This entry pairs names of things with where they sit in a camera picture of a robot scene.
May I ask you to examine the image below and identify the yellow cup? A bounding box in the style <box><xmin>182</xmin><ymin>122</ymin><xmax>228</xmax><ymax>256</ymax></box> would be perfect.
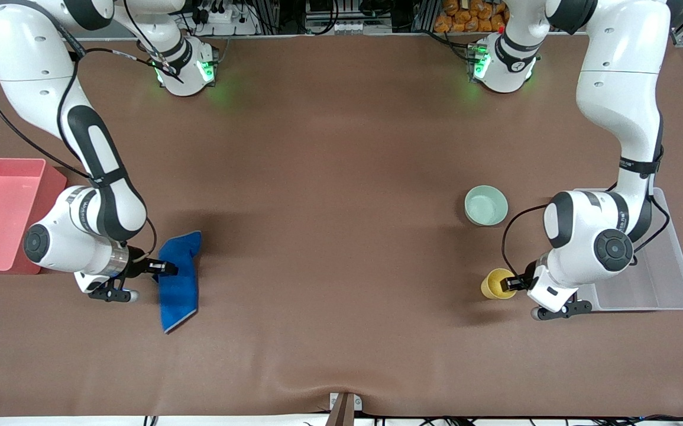
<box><xmin>481</xmin><ymin>268</ymin><xmax>519</xmax><ymax>301</ymax></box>

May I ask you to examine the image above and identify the blue cloth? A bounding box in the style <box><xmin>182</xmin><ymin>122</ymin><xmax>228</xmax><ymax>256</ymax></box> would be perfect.
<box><xmin>153</xmin><ymin>230</ymin><xmax>203</xmax><ymax>335</ymax></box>

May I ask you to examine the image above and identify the pale green bowl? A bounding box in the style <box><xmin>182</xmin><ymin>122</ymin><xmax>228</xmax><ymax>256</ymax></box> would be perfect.
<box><xmin>464</xmin><ymin>185</ymin><xmax>509</xmax><ymax>227</ymax></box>

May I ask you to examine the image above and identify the clear plastic bin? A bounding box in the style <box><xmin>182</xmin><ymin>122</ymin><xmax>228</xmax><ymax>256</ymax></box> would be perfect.
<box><xmin>572</xmin><ymin>188</ymin><xmax>683</xmax><ymax>312</ymax></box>

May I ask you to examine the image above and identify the brown table cover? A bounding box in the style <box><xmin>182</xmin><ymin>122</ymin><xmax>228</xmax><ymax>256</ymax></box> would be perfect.
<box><xmin>0</xmin><ymin>33</ymin><xmax>683</xmax><ymax>418</ymax></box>

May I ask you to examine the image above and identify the white power strip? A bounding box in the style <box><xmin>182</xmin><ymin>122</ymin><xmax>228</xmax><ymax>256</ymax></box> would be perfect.
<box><xmin>190</xmin><ymin>5</ymin><xmax>260</xmax><ymax>36</ymax></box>

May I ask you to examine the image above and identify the orange snack packet pile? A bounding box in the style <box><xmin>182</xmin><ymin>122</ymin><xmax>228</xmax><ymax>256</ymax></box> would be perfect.
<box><xmin>434</xmin><ymin>0</ymin><xmax>510</xmax><ymax>33</ymax></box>

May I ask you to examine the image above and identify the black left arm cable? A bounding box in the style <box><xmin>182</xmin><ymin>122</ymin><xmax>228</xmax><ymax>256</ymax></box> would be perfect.
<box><xmin>501</xmin><ymin>180</ymin><xmax>671</xmax><ymax>279</ymax></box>

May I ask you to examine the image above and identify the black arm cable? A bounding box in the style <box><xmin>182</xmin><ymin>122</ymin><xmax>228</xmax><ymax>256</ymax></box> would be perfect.
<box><xmin>0</xmin><ymin>0</ymin><xmax>183</xmax><ymax>261</ymax></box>
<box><xmin>501</xmin><ymin>180</ymin><xmax>671</xmax><ymax>279</ymax></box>

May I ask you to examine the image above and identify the metal table clamp bracket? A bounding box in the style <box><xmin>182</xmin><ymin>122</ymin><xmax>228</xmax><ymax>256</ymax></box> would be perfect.
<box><xmin>328</xmin><ymin>392</ymin><xmax>363</xmax><ymax>426</ymax></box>

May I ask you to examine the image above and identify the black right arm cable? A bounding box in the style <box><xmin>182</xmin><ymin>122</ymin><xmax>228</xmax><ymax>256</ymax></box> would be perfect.
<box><xmin>0</xmin><ymin>0</ymin><xmax>183</xmax><ymax>261</ymax></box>

